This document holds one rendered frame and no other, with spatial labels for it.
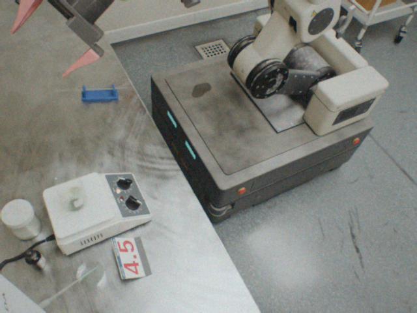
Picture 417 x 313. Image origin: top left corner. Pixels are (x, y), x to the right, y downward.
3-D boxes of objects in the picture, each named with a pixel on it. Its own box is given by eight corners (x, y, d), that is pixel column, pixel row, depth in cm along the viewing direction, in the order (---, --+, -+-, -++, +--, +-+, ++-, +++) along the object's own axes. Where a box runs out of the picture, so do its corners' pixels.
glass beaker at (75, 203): (94, 197, 77) (88, 177, 70) (79, 218, 74) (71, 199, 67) (70, 186, 77) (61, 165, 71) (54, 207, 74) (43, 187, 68)
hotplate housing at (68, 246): (132, 177, 90) (130, 158, 83) (153, 221, 84) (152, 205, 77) (39, 211, 82) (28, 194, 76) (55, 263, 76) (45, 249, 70)
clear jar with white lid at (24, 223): (43, 214, 82) (32, 197, 76) (42, 238, 79) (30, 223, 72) (14, 217, 81) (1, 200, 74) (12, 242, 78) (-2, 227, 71)
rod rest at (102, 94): (118, 91, 106) (116, 82, 103) (118, 100, 104) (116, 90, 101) (82, 92, 104) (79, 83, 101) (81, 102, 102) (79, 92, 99)
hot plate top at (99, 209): (98, 172, 81) (98, 170, 80) (116, 218, 75) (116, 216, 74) (42, 192, 77) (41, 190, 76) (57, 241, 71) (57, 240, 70)
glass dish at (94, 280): (106, 287, 75) (105, 284, 73) (78, 292, 73) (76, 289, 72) (104, 261, 78) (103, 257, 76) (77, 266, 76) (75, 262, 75)
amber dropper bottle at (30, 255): (39, 273, 75) (29, 262, 69) (27, 267, 75) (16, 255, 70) (49, 260, 76) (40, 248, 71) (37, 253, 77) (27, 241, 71)
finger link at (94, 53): (42, 51, 63) (78, 12, 62) (75, 81, 66) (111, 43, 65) (32, 58, 57) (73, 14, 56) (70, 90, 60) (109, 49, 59)
